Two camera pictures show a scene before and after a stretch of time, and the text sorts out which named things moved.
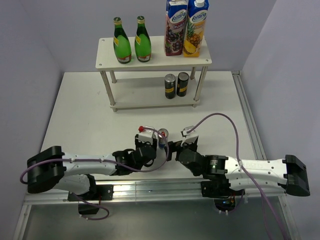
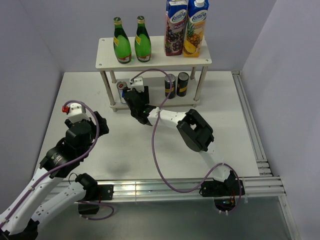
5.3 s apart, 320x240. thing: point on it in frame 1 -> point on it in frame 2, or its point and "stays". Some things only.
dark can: (182, 82) stays
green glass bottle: (122, 46) stays
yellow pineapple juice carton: (195, 27) stays
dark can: (170, 86) stays
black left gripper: (137, 142) -> (104, 128)
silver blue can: (163, 133) -> (121, 85)
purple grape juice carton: (175, 27) stays
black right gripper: (173, 146) -> (145, 94)
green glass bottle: (142, 41) stays
